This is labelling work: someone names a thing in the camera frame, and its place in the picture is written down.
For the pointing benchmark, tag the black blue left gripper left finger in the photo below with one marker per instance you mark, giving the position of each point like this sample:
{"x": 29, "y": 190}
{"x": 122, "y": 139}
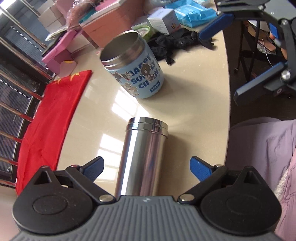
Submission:
{"x": 56, "y": 202}

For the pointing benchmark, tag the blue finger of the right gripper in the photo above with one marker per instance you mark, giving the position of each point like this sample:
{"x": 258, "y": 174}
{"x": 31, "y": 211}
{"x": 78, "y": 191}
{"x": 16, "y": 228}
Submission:
{"x": 220, "y": 23}
{"x": 255, "y": 88}

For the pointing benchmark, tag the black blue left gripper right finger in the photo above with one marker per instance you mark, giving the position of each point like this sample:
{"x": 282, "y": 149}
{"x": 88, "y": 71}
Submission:
{"x": 239, "y": 203}

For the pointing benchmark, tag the silver stainless steel cup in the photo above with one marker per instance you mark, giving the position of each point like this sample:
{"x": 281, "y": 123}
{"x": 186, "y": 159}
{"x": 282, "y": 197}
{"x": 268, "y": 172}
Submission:
{"x": 141, "y": 157}

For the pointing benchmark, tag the pink jacket sleeve forearm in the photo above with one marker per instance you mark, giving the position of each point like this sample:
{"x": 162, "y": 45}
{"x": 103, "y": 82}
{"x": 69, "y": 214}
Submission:
{"x": 268, "y": 144}

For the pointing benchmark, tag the light blue cartoon cup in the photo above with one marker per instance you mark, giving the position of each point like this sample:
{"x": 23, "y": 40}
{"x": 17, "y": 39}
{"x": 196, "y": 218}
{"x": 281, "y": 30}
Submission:
{"x": 129, "y": 59}

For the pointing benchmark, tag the blue plastic package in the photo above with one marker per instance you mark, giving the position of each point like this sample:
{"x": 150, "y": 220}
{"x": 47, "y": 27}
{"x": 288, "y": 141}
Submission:
{"x": 191, "y": 14}

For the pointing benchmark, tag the red flag cloth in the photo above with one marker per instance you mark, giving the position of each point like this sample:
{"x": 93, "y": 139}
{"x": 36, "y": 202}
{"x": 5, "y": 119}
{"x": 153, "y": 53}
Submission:
{"x": 45, "y": 135}

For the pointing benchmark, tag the white small box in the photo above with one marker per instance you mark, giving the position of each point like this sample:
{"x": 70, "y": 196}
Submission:
{"x": 164, "y": 21}

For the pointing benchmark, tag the green round tin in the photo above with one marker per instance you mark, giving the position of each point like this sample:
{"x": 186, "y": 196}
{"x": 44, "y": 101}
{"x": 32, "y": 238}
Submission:
{"x": 145, "y": 30}

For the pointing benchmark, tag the pink cardboard box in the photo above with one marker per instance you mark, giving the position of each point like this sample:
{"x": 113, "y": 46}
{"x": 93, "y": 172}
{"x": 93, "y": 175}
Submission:
{"x": 104, "y": 28}

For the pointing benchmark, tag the window metal railing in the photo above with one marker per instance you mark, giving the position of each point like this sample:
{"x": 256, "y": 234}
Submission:
{"x": 23, "y": 76}

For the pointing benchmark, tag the pink storage box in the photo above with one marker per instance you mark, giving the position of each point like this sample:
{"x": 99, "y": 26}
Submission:
{"x": 59, "y": 53}

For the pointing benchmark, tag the white stacked boxes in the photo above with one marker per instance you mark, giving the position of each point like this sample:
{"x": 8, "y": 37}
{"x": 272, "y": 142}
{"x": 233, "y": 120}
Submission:
{"x": 52, "y": 19}

